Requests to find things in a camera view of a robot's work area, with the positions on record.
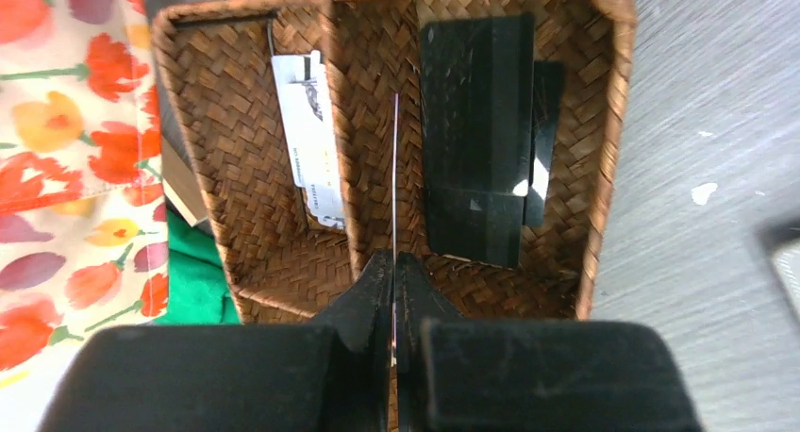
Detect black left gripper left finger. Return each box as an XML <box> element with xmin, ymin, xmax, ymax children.
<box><xmin>40</xmin><ymin>249</ymin><xmax>394</xmax><ymax>431</ymax></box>

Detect green cloth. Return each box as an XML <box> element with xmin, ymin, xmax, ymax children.
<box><xmin>155</xmin><ymin>211</ymin><xmax>241</xmax><ymax>325</ymax></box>

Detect dark card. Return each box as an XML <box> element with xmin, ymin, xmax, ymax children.
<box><xmin>390</xmin><ymin>92</ymin><xmax>400</xmax><ymax>367</ymax></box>

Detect brown wicker basket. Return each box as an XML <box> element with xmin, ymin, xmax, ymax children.
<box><xmin>153</xmin><ymin>0</ymin><xmax>638</xmax><ymax>323</ymax></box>

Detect floral orange fabric bag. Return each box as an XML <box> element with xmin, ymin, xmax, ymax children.
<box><xmin>0</xmin><ymin>0</ymin><xmax>171</xmax><ymax>387</ymax></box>

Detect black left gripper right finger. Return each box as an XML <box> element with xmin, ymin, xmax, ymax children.
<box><xmin>394</xmin><ymin>252</ymin><xmax>702</xmax><ymax>431</ymax></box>

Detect black cards in basket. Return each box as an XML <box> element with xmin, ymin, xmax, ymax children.
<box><xmin>419</xmin><ymin>12</ymin><xmax>560</xmax><ymax>269</ymax></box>

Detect silver VIP card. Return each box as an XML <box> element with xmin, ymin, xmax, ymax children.
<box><xmin>271</xmin><ymin>50</ymin><xmax>345</xmax><ymax>231</ymax></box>

